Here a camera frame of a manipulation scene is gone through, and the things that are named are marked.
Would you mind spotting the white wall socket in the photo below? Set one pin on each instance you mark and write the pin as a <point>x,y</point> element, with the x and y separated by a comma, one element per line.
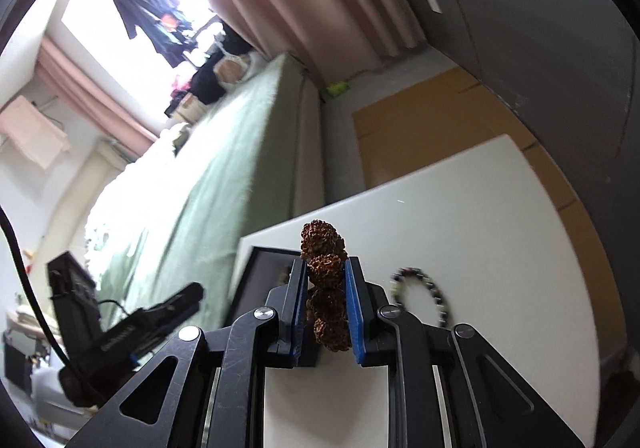
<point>434,3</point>

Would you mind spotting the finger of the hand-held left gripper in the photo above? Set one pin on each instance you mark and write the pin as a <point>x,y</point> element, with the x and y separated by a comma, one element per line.
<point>160,329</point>
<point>180,297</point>

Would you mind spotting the white table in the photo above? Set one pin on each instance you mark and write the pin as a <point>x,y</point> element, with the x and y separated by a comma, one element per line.
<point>410,138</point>

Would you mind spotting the hanging pale pink towel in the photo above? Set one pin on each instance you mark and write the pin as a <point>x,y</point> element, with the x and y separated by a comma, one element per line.
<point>35,133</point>

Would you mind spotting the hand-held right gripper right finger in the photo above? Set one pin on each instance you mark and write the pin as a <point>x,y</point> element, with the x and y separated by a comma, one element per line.
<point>354,308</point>

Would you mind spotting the beige headboard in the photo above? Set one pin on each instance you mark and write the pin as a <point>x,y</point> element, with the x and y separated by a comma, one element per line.
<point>100,168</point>

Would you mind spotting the black gift box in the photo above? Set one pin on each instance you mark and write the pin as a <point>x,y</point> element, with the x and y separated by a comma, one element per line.
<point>255,288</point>

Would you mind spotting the small green object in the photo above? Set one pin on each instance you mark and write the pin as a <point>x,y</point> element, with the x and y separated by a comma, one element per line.
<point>337,88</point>

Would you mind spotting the hanging dark clothes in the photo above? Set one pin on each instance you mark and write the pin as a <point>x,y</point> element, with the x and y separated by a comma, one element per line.
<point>150,13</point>

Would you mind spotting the narrow pink curtain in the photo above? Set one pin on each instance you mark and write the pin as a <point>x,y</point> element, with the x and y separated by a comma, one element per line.
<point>100,98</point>

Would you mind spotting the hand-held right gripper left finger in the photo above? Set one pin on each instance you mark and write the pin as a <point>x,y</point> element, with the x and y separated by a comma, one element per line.
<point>301,300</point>

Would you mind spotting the pile of clothes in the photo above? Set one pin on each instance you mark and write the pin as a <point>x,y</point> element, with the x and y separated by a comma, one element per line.
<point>210,78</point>

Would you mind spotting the white floral duvet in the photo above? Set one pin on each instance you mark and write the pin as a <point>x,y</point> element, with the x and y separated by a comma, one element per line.
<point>125,188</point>

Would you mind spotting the grey wardrobe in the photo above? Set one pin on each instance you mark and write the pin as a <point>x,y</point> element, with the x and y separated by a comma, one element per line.
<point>525,3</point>

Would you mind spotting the bed with green sheet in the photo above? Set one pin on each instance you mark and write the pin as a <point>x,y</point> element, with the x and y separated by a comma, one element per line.
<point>225,153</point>

